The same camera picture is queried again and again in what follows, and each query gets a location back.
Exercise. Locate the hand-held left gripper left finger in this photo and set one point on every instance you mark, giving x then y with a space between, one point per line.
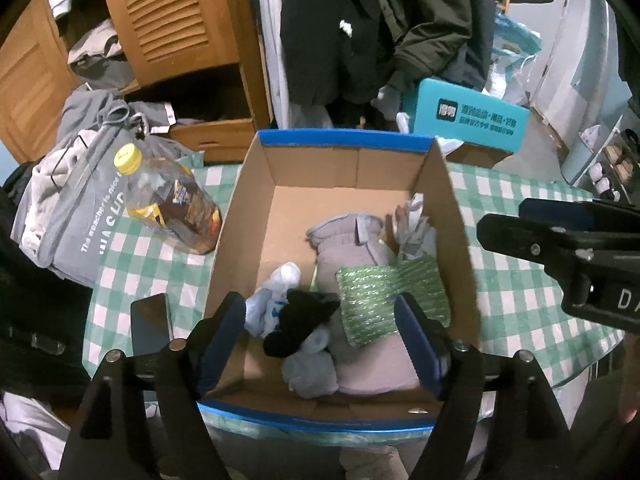
220 345

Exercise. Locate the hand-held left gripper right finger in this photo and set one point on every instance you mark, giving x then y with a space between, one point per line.
420 345

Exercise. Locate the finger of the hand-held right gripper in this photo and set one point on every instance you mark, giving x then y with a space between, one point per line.
525 240
565 215

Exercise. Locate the green knitted cloth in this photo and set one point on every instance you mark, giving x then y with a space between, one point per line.
380 295

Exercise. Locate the white blue plastic bag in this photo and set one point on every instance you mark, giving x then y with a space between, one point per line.
272 290

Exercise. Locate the black sock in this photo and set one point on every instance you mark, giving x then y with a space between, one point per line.
300 315

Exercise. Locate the printed plastic bag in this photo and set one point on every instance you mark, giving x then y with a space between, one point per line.
415 240

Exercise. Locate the grey sweatpants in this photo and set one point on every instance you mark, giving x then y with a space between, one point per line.
345 245

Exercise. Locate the blue cardboard box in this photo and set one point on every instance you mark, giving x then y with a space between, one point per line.
290 210

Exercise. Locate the green checkered tablecloth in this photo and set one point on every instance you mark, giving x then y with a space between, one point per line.
510 300

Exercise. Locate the black smartphone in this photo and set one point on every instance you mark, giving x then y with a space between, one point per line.
150 320

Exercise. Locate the white shoe rack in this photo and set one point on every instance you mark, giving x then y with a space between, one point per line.
620 160

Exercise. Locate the small white plastic bag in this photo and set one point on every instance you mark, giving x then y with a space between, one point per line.
592 135

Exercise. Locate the brown cardboard box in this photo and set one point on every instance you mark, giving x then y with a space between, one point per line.
480 158

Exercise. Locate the teal box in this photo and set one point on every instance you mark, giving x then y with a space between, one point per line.
470 115

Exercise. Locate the yellow capped plastic bottle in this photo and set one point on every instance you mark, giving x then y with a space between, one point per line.
170 200

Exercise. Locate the large clear plastic bag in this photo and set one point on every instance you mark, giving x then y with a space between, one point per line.
515 60

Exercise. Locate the dark blue hanging coat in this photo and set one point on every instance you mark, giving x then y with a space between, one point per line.
480 60

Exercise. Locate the grey tote bag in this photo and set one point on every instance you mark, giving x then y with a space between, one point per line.
75 230

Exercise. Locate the black jacket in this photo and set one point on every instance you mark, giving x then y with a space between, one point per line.
35 310

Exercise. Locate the white cloth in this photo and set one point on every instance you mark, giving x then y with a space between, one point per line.
30 430

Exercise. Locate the olive green jacket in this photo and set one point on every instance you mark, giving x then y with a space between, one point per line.
430 10

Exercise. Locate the grey hoodie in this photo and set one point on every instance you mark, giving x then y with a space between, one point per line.
85 110

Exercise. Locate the black hanging coat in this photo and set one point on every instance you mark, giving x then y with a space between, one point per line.
320 35

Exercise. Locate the white hanging garment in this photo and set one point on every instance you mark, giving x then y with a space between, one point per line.
275 60

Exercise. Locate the pile of folded clothes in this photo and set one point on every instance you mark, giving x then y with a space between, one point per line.
95 50

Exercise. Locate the wooden louvred wardrobe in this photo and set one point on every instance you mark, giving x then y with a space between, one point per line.
165 10

